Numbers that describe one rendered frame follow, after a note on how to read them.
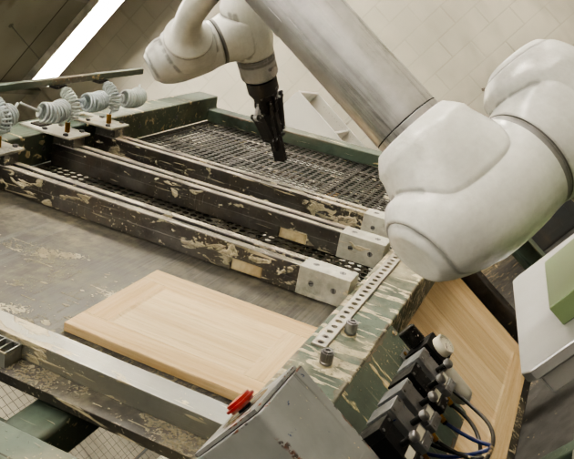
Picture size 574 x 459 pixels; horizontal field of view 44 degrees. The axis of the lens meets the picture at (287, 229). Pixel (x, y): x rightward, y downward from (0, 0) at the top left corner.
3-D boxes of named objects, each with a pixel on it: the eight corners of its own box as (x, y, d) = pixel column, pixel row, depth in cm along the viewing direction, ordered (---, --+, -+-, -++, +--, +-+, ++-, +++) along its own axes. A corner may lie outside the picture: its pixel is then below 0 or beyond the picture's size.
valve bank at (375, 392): (480, 545, 97) (364, 408, 98) (404, 583, 103) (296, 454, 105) (520, 379, 141) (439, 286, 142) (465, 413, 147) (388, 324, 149)
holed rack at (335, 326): (325, 350, 133) (325, 347, 133) (311, 344, 134) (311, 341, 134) (472, 175, 278) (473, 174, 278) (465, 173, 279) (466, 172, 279)
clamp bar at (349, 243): (377, 272, 184) (398, 185, 176) (17, 156, 222) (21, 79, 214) (387, 260, 193) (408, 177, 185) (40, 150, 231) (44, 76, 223)
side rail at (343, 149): (450, 203, 277) (457, 176, 273) (204, 134, 312) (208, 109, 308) (454, 198, 284) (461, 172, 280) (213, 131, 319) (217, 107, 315)
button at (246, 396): (251, 413, 80) (240, 398, 80) (230, 429, 82) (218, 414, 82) (267, 395, 83) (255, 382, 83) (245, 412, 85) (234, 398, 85)
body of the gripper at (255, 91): (265, 86, 163) (273, 121, 168) (282, 68, 168) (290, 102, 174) (238, 85, 166) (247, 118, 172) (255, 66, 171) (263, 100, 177)
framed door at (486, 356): (487, 512, 180) (495, 508, 179) (344, 344, 183) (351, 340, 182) (524, 360, 259) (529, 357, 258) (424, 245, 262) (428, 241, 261)
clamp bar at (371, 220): (397, 249, 202) (417, 169, 194) (62, 145, 240) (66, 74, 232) (406, 239, 211) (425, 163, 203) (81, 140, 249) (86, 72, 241)
